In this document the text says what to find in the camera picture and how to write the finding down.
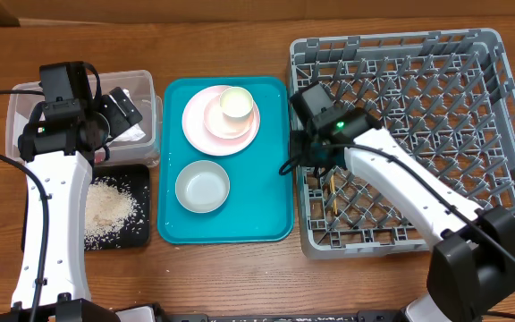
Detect white napkin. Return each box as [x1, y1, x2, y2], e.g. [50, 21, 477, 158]
[112, 89, 146, 141]

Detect white round plate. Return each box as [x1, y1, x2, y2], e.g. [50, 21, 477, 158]
[182, 85, 260, 157]

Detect white rice pile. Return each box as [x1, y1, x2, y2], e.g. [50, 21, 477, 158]
[84, 176, 148, 250]

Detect cream cup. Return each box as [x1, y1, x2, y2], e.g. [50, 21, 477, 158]
[218, 87, 254, 122]

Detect pink bowl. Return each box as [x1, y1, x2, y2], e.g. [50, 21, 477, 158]
[204, 96, 258, 140]

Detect grey bowl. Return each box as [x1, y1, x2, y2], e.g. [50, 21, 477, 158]
[175, 160, 231, 214]

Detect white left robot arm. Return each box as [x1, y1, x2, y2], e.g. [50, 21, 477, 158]
[0, 91, 164, 321]

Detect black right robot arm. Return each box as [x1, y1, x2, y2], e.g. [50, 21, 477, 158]
[280, 106, 515, 321]

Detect grey dishwasher rack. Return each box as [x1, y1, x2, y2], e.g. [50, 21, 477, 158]
[289, 29, 515, 259]

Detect clear plastic bin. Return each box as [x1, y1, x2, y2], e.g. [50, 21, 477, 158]
[5, 70, 162, 167]

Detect black flat tray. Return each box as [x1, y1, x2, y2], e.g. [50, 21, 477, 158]
[21, 163, 152, 251]

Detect teal serving tray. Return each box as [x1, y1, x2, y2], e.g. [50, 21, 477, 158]
[157, 76, 293, 244]

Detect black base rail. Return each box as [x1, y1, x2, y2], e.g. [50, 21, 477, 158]
[162, 309, 407, 322]

